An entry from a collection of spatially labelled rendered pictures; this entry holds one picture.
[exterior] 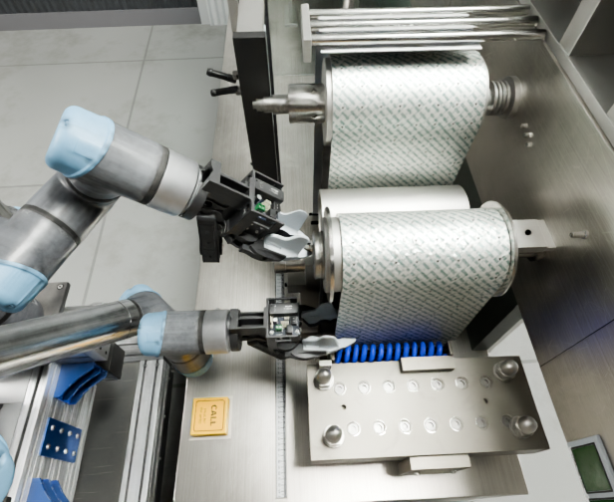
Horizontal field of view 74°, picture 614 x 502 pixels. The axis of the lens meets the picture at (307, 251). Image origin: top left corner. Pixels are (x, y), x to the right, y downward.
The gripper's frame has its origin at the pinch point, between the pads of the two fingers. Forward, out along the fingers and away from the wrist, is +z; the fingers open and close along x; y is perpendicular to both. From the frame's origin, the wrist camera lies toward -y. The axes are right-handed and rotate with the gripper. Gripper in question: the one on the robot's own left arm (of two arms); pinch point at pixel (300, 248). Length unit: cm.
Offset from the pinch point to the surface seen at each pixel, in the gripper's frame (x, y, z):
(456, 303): -8.2, 11.6, 21.9
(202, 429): -20.4, -37.4, 4.8
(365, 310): -8.2, 1.5, 11.7
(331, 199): 10.3, 3.1, 4.8
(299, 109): 20.1, 8.6, -6.2
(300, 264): 0.5, -4.4, 3.5
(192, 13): 301, -137, 16
